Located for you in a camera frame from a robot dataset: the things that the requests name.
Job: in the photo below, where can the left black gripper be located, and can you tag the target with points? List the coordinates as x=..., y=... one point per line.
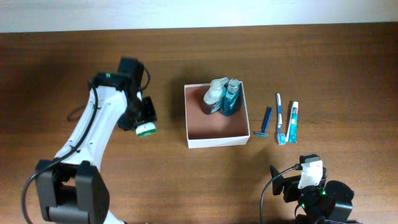
x=148, y=111

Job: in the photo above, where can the blue white toothbrush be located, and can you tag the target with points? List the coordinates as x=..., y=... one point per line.
x=280, y=136

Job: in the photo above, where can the teal mouthwash bottle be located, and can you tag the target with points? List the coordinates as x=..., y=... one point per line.
x=230, y=97

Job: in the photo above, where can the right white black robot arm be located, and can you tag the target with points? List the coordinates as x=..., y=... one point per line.
x=327, y=202

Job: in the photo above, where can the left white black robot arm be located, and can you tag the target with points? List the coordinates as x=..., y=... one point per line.
x=70, y=187

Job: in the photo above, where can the blue disposable razor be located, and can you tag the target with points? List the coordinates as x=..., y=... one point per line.
x=265, y=124

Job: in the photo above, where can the teal white toothpaste tube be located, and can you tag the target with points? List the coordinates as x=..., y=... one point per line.
x=292, y=128

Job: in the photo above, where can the clear spray bottle dark liquid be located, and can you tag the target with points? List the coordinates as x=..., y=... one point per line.
x=213, y=98

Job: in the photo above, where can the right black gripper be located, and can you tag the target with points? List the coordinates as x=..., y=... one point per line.
x=288, y=185

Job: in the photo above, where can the white square cardboard box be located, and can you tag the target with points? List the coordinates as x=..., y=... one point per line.
x=214, y=130

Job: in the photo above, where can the green white soap box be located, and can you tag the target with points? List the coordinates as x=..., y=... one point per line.
x=146, y=129

